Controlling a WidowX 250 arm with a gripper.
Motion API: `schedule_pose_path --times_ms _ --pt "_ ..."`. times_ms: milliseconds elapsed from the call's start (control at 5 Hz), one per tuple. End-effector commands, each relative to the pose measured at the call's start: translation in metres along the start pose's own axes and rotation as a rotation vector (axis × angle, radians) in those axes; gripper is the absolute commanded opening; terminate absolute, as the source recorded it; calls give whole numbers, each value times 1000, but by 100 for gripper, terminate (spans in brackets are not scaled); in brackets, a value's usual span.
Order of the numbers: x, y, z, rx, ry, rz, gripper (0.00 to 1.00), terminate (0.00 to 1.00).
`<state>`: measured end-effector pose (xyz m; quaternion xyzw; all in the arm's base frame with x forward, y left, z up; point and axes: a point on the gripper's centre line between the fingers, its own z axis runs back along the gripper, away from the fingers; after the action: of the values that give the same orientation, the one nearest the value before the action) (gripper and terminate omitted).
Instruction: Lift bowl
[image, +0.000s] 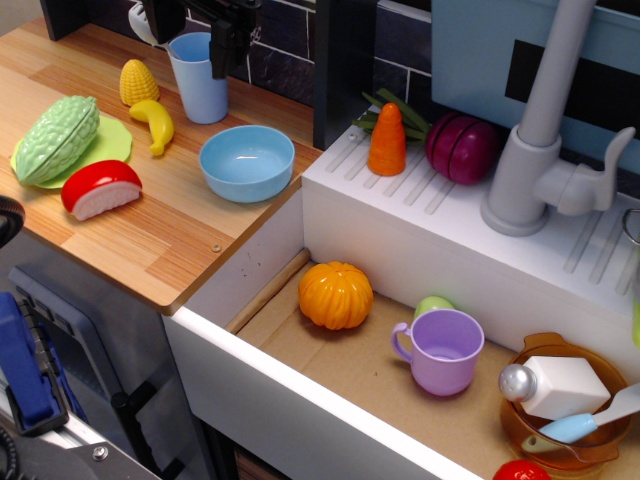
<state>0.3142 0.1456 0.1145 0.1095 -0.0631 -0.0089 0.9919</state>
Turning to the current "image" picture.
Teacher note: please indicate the purple toy onion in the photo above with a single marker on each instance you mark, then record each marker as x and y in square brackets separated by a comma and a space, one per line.
[462, 148]

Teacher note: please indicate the small green toy fruit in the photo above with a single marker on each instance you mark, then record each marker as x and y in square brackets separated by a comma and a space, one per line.
[431, 303]

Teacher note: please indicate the white pasta spoon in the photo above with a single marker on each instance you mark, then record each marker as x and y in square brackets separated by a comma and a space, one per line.
[139, 24]

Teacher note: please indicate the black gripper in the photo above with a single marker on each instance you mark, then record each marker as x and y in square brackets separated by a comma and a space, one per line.
[232, 24]

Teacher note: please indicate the orange toy pumpkin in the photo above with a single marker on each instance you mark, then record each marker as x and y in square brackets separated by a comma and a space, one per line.
[335, 295]

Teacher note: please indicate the blue handled white spatula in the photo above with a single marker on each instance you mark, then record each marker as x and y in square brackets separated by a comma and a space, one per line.
[573, 428]

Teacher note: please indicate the red toy tomato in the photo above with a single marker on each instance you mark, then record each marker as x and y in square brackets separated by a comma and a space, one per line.
[520, 470]

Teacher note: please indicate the blue black clamp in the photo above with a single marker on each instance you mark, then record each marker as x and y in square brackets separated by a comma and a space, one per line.
[38, 391]

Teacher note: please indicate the white toy sink unit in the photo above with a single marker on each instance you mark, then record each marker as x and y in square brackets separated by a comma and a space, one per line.
[316, 403]

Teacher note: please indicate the light blue toy microwave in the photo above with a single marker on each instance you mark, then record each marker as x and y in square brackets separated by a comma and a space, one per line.
[485, 56]

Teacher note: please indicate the light green plate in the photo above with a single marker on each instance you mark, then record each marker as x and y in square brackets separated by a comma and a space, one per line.
[113, 142]

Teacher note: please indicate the orange toy carrot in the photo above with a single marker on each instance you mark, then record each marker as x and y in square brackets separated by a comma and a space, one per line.
[387, 152]

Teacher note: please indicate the white salt shaker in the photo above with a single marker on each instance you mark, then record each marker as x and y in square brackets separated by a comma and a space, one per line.
[552, 388]

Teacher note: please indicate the yellow toy corn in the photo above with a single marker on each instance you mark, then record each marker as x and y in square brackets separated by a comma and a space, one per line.
[137, 83]

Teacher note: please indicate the red white toy sushi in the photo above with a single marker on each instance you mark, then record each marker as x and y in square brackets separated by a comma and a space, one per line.
[99, 187]

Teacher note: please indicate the purple plastic mug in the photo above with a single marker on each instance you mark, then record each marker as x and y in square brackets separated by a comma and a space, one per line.
[442, 347]

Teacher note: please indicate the grey toy faucet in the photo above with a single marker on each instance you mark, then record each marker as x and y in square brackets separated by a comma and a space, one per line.
[530, 175]

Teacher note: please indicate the yellow toy banana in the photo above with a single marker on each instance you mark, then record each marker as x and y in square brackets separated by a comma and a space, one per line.
[159, 122]

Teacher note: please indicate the light blue plastic bowl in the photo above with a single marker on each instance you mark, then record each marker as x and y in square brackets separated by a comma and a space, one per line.
[248, 164]

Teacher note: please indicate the light blue plastic cup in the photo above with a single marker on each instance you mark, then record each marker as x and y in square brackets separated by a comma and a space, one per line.
[204, 98]

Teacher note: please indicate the green toy bitter gourd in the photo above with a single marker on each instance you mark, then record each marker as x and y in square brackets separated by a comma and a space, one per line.
[57, 139]

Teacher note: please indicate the grey oven door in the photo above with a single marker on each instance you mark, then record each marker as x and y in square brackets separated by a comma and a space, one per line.
[115, 354]

